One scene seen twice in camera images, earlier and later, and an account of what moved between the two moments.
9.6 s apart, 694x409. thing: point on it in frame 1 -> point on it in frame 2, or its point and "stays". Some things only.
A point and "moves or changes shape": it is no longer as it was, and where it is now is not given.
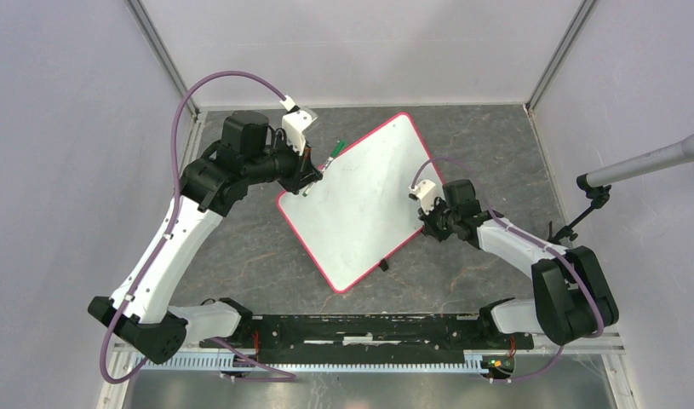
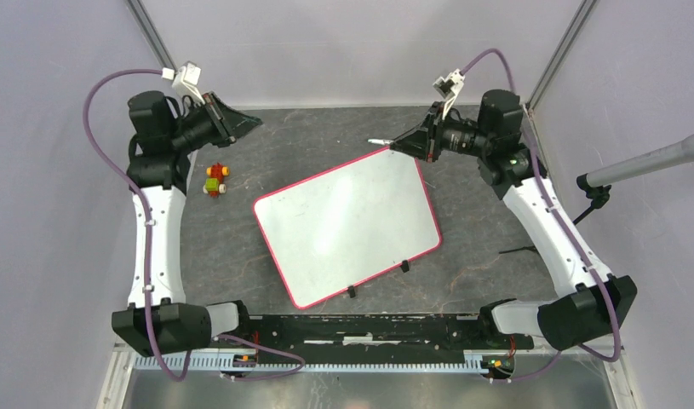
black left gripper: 303,171 -> 228,123
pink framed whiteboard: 359,211 moves or changes shape
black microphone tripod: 598,195 stays
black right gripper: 427,220 -> 426,142
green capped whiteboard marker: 336,150 -> 381,141
